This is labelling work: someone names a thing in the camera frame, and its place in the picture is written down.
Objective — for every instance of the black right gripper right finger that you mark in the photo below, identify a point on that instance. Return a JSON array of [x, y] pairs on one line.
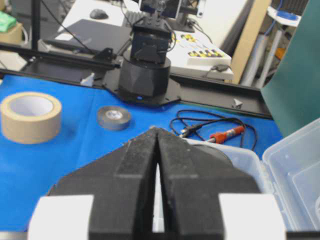
[[191, 181]]

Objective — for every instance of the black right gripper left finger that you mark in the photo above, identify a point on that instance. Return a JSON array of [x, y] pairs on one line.
[[123, 185]]

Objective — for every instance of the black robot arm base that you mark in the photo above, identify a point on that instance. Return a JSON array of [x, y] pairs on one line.
[[145, 72]]

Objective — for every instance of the clear plastic tool box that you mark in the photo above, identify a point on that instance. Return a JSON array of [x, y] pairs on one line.
[[289, 170]]

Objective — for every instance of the white box with yellow parts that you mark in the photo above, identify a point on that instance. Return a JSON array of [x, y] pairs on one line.
[[194, 55]]

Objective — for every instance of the grey electrical tape roll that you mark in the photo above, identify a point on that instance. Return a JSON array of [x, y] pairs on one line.
[[113, 118]]

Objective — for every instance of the blue table cloth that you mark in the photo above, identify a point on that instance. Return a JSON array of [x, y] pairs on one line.
[[27, 172]]

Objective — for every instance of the beige masking tape roll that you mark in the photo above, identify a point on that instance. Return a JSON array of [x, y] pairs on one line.
[[30, 117]]

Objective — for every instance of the dark green board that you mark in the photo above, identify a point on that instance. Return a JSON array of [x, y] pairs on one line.
[[292, 95]]

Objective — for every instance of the black laptop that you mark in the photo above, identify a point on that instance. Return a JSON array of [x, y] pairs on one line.
[[96, 36]]

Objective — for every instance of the beige wooden board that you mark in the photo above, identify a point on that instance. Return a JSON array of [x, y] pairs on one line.
[[248, 38]]

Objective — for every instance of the black computer mouse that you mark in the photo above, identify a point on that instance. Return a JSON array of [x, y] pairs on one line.
[[98, 14]]

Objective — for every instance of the green cloth bundle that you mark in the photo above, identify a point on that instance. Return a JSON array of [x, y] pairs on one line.
[[6, 22]]

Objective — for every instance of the black vertical pole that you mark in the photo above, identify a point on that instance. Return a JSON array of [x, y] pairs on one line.
[[35, 23]]

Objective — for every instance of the red handled soldering iron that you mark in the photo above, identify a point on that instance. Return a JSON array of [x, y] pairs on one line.
[[221, 137]]

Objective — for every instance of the black aluminium frame rail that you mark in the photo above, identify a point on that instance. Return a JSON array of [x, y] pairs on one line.
[[67, 69]]

